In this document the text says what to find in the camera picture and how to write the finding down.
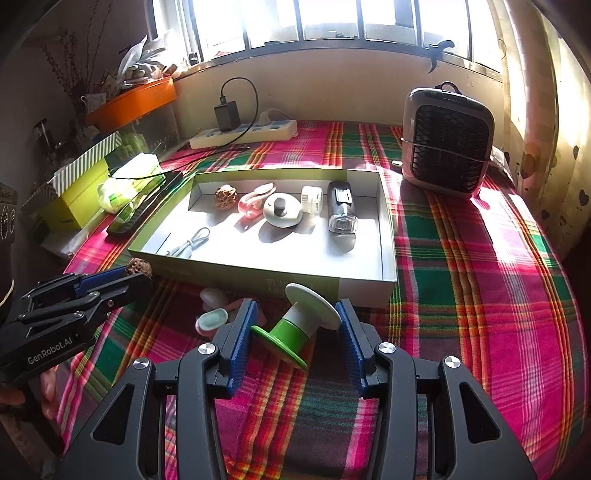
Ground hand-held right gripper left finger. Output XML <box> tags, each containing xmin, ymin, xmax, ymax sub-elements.
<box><xmin>53</xmin><ymin>298</ymin><xmax>259</xmax><ymax>480</ymax></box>

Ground barred window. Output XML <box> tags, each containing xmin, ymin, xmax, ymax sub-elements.
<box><xmin>152</xmin><ymin>0</ymin><xmax>504</xmax><ymax>70</ymax></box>

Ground black charging cable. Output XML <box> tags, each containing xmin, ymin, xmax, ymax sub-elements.
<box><xmin>111</xmin><ymin>77</ymin><xmax>259</xmax><ymax>181</ymax></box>

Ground small grey desktop heater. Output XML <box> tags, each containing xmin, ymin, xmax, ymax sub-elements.
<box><xmin>401</xmin><ymin>82</ymin><xmax>496</xmax><ymax>199</ymax></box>

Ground dried branches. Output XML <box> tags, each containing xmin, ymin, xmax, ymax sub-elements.
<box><xmin>39</xmin><ymin>9</ymin><xmax>116</xmax><ymax>107</ymax></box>

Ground white usb cable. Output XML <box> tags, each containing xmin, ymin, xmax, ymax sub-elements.
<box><xmin>165</xmin><ymin>227</ymin><xmax>211</xmax><ymax>258</ymax></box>

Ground person's left hand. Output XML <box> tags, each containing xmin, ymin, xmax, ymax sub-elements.
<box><xmin>0</xmin><ymin>369</ymin><xmax>59</xmax><ymax>419</ymax></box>

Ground white round cap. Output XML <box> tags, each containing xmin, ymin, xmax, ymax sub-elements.
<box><xmin>301</xmin><ymin>185</ymin><xmax>323</xmax><ymax>215</ymax></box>

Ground black smartphone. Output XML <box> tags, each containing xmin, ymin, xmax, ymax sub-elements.
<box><xmin>107</xmin><ymin>172</ymin><xmax>195</xmax><ymax>238</ymax></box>

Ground white plastic bag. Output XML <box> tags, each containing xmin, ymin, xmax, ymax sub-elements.
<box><xmin>41</xmin><ymin>226</ymin><xmax>88</xmax><ymax>257</ymax></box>

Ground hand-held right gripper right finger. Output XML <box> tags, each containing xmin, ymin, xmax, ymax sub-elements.
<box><xmin>335</xmin><ymin>298</ymin><xmax>539</xmax><ymax>480</ymax></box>

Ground white oval pebble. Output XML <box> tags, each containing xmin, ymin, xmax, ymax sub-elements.
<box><xmin>200</xmin><ymin>287</ymin><xmax>227</xmax><ymax>311</ymax></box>

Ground plaid cloth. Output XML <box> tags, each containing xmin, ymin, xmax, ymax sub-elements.
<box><xmin>28</xmin><ymin>119</ymin><xmax>585</xmax><ymax>480</ymax></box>

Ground shallow white cardboard box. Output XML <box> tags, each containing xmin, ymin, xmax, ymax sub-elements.
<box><xmin>128</xmin><ymin>168</ymin><xmax>399</xmax><ymax>309</ymax></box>

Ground glass tank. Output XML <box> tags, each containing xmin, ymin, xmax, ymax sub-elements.
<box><xmin>117</xmin><ymin>104</ymin><xmax>181</xmax><ymax>155</ymax></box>

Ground black window handle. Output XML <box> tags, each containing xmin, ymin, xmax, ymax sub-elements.
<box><xmin>427</xmin><ymin>41</ymin><xmax>455</xmax><ymax>75</ymax></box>

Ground white round disc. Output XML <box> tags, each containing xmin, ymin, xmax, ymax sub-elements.
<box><xmin>262</xmin><ymin>193</ymin><xmax>304</xmax><ymax>229</ymax></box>

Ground orange tray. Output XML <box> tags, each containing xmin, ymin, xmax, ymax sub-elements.
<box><xmin>85</xmin><ymin>76</ymin><xmax>177</xmax><ymax>132</ymax></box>

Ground black charger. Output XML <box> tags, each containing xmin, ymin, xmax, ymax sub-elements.
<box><xmin>215</xmin><ymin>102</ymin><xmax>241</xmax><ymax>132</ymax></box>

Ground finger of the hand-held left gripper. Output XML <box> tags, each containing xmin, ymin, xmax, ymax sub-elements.
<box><xmin>23</xmin><ymin>266</ymin><xmax>133</xmax><ymax>308</ymax></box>
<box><xmin>17</xmin><ymin>275</ymin><xmax>155</xmax><ymax>326</ymax></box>

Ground green and white spool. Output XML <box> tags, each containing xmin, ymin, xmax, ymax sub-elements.
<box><xmin>250</xmin><ymin>282</ymin><xmax>341</xmax><ymax>370</ymax></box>

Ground yellow-green box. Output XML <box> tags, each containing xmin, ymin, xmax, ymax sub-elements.
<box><xmin>39</xmin><ymin>154</ymin><xmax>121</xmax><ymax>232</ymax></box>

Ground white power strip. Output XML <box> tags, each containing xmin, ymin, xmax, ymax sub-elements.
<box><xmin>189</xmin><ymin>119</ymin><xmax>298</xmax><ymax>150</ymax></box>

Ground green tissue pack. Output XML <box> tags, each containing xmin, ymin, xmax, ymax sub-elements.
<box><xmin>97</xmin><ymin>154</ymin><xmax>166</xmax><ymax>214</ymax></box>

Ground black device with clear end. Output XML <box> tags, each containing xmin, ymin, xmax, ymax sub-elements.
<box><xmin>327</xmin><ymin>181</ymin><xmax>360</xmax><ymax>236</ymax></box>

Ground crumpled white bags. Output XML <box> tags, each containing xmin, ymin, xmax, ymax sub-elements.
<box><xmin>117</xmin><ymin>34</ymin><xmax>185</xmax><ymax>84</ymax></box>

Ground green striped box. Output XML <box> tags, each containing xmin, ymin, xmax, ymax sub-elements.
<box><xmin>21</xmin><ymin>134</ymin><xmax>122</xmax><ymax>204</ymax></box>

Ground pink stapler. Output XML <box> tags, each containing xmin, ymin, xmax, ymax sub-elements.
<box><xmin>238</xmin><ymin>183</ymin><xmax>276</xmax><ymax>220</ymax></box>
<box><xmin>195</xmin><ymin>299</ymin><xmax>267</xmax><ymax>337</ymax></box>

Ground heart print curtain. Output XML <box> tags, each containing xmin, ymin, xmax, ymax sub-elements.
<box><xmin>489</xmin><ymin>0</ymin><xmax>591</xmax><ymax>259</ymax></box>

